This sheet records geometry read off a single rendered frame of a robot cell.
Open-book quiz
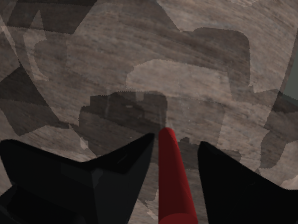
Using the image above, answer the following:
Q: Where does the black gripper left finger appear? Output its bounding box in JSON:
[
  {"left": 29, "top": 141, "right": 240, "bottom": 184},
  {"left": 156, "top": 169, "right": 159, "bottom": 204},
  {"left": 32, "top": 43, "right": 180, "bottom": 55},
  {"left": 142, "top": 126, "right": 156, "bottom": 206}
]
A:
[{"left": 0, "top": 133, "right": 154, "bottom": 224}]

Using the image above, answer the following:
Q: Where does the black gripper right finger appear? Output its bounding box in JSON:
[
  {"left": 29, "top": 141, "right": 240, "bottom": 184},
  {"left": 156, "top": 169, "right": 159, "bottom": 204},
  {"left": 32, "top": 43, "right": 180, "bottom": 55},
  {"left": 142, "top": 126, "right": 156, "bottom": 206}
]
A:
[{"left": 197, "top": 141, "right": 298, "bottom": 224}]

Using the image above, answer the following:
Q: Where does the red peg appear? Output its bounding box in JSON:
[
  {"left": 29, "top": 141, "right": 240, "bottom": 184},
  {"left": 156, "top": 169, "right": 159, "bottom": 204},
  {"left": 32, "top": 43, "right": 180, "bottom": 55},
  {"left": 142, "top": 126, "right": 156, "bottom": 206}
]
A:
[{"left": 158, "top": 128, "right": 198, "bottom": 224}]

